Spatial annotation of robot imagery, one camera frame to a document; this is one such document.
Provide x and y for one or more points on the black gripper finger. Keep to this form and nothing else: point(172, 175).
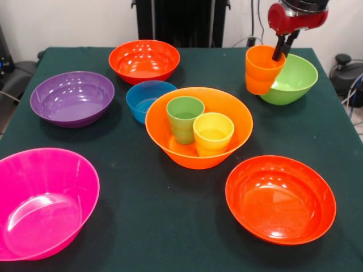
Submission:
point(290, 42)
point(278, 49)

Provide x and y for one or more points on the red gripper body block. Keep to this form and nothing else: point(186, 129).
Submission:
point(297, 21)

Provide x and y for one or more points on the orange plastic cup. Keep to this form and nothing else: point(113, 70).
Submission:
point(261, 76)

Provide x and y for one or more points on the orange plastic bowl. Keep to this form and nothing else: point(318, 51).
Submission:
point(241, 119)

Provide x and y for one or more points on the yellow plastic cup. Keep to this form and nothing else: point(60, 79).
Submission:
point(212, 144)

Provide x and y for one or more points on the green plastic cup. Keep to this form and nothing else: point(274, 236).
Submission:
point(181, 130)

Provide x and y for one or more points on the black computer tower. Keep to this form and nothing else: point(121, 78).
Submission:
point(4, 48)

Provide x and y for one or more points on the green plastic bowl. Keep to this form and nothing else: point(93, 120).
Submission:
point(297, 82)

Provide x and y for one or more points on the dark green table cloth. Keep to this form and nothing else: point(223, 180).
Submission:
point(283, 136)

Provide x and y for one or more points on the red plastic bowl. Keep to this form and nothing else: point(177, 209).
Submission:
point(278, 204)
point(144, 65)

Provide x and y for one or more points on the blue plastic bowl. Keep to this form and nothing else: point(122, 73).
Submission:
point(139, 99)

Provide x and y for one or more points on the purple plastic bowl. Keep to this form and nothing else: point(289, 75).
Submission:
point(71, 96)

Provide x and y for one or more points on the pink plastic bowl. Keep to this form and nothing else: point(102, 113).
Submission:
point(42, 192)

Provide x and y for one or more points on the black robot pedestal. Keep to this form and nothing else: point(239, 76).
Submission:
point(175, 22)

